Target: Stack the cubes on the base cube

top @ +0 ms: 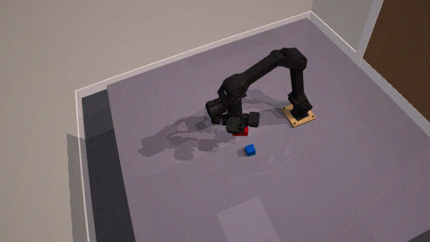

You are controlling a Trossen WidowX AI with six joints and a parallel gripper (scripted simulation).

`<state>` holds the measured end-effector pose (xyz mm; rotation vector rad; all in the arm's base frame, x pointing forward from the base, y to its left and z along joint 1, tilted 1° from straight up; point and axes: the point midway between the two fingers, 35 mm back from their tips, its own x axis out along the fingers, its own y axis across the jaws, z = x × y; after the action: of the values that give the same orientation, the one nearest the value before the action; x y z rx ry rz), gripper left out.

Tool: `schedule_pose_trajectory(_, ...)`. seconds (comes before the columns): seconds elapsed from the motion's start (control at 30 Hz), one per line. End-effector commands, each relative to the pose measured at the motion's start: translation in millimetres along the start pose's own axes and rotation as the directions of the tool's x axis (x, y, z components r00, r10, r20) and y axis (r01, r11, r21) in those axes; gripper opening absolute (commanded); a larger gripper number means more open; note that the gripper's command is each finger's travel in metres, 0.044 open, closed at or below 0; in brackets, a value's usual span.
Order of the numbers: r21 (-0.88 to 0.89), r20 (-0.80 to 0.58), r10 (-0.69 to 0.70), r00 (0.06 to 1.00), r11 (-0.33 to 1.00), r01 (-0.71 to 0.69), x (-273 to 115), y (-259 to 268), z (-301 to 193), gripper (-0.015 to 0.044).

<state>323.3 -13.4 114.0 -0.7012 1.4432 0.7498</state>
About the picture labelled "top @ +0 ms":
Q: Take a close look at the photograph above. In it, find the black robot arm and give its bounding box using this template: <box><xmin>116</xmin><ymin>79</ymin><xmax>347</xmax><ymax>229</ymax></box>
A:
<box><xmin>205</xmin><ymin>48</ymin><xmax>313</xmax><ymax>134</ymax></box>

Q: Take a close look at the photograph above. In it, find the blue cube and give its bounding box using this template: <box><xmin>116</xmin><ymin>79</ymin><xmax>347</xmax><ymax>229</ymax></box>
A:
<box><xmin>245</xmin><ymin>144</ymin><xmax>256</xmax><ymax>157</ymax></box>

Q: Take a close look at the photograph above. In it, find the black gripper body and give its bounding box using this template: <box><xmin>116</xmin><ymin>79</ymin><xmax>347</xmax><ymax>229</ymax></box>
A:
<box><xmin>211</xmin><ymin>106</ymin><xmax>260</xmax><ymax>128</ymax></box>

